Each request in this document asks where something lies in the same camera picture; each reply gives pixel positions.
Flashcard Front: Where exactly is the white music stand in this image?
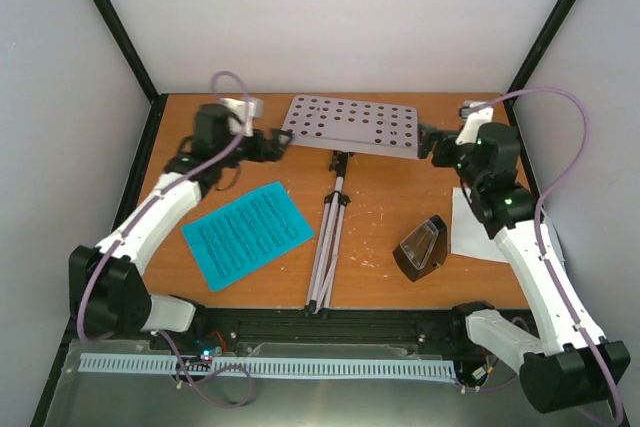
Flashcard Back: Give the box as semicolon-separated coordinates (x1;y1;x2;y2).
283;94;419;315

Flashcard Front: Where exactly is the light blue cable duct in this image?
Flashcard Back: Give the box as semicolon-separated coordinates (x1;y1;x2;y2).
77;353;456;383

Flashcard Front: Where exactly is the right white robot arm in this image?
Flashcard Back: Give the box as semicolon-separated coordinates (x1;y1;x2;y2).
418;122;630;423

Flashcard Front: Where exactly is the black frame post left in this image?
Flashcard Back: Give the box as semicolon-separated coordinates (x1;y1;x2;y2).
92;0;160;145

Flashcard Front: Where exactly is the green led circuit board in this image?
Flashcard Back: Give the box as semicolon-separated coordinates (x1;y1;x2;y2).
196;331;228;363

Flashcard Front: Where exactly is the blue sheet music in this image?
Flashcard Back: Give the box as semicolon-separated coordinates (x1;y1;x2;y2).
181;182;314;292

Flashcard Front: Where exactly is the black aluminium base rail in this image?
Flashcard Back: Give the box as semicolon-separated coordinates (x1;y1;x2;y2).
64;306;601;363

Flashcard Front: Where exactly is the white sheet music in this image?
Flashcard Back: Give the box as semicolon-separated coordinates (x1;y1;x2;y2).
451;187;511;264

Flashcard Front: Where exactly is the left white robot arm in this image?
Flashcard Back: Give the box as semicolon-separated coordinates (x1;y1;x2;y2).
69;98;294;350

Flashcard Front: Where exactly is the black frame post right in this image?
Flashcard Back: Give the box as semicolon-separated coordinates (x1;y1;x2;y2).
507;0;577;93

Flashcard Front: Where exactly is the black metronome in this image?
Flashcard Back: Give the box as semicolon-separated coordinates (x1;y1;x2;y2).
393;215;449;282

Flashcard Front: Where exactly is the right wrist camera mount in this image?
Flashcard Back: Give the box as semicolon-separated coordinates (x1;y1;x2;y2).
455;101;494;146

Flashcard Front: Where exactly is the clear plastic metronome cover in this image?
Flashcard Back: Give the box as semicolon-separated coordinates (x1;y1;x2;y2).
399;220;438;270

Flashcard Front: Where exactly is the black frame post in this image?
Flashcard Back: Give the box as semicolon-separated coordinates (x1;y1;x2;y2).
507;0;577;93
92;0;160;145

